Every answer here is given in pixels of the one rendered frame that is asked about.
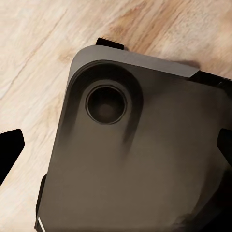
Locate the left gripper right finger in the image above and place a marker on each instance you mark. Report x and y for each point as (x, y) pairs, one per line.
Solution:
(224, 143)

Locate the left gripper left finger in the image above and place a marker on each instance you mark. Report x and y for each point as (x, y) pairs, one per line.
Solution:
(11, 145)

